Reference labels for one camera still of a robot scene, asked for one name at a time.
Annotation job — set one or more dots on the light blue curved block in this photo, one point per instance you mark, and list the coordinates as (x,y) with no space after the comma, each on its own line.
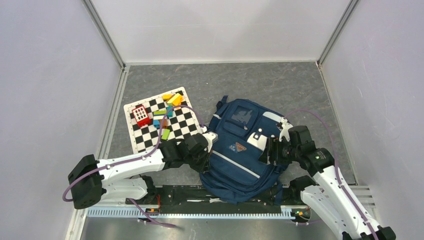
(156,123)

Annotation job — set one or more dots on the orange yellow wedge block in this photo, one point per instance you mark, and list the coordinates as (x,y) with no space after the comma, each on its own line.
(175,100)

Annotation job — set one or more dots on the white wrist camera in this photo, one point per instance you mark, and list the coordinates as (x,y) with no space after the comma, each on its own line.
(210,137)
(284,125)

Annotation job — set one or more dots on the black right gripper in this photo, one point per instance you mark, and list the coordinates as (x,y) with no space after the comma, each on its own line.
(274,144)

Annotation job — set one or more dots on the red window toy block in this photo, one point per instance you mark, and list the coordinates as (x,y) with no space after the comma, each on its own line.
(141,116)

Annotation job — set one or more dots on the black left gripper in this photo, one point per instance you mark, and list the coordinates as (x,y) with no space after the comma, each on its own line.
(202,167)

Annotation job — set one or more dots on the teal toy block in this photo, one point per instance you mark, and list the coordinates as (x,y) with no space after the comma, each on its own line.
(170,112)

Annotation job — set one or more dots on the orange brown toy block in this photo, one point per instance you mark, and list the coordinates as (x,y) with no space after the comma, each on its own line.
(164,123)

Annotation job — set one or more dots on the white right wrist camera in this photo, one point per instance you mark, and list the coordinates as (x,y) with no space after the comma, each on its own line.
(284,125)

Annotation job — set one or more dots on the lime green toy block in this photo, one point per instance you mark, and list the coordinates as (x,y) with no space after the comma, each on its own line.
(165,134)

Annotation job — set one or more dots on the navy blue student backpack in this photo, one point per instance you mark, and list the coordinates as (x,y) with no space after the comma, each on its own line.
(237,177)

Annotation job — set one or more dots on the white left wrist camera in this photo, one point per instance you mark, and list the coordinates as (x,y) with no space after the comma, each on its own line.
(210,137)

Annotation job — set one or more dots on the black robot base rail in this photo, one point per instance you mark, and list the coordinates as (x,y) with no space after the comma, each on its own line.
(195,199)

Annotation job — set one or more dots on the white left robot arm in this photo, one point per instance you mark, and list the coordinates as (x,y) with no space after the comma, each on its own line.
(93,180)

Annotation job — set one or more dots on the yellow toy block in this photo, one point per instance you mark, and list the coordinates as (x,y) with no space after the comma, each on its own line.
(166,97)

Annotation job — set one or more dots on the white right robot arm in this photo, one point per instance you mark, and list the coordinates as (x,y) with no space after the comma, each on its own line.
(323,189)

